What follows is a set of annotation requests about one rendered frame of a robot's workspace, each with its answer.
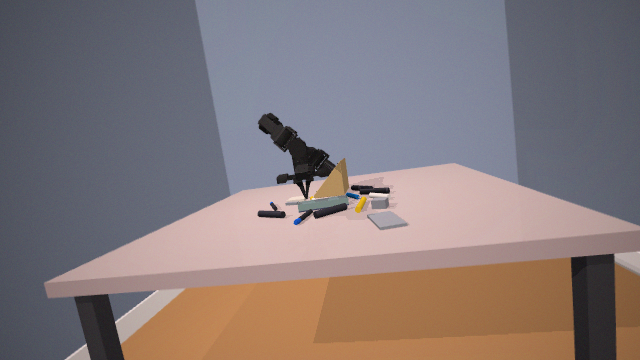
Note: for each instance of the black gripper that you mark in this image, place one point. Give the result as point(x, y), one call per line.
point(322, 172)

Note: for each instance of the white cylinder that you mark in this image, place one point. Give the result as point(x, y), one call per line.
point(379, 195)

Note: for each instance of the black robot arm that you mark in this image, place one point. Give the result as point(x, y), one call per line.
point(284, 137)

